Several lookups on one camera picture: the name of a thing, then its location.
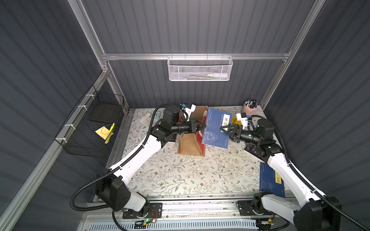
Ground jute canvas Christmas bag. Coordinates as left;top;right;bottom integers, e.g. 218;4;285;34
176;106;208;157

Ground blue book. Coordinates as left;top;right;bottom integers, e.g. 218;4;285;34
259;162;285;198
202;108;233;149

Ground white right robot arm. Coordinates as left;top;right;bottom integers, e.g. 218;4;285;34
221;118;341;231

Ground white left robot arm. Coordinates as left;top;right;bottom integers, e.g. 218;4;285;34
95;104;206;217

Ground dark portrait book right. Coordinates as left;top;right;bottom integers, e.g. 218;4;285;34
244;143;258;155

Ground yellow cartoon book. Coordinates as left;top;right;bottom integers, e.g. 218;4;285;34
231;116;242;125

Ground mint green small box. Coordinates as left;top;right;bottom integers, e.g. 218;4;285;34
154;111;162;120

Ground pink pen cup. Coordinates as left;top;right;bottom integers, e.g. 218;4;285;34
242;94;258;115

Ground floral table cloth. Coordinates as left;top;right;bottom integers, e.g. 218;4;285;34
111;105;304;198

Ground white marker in basket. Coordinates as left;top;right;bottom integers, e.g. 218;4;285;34
207;73;229;79

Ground yellow sticky note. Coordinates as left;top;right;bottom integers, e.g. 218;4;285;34
95;125;114;141

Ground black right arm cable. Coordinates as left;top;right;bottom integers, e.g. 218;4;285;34
250;115;370;231

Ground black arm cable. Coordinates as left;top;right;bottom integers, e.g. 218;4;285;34
69;103;177;231
250;115;370;231

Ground white wire basket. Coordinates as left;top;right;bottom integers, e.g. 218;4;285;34
167;54;234;82

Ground black wire wall basket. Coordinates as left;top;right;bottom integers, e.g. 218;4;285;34
55;86;125;158

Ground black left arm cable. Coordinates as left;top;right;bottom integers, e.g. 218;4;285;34
69;103;177;231

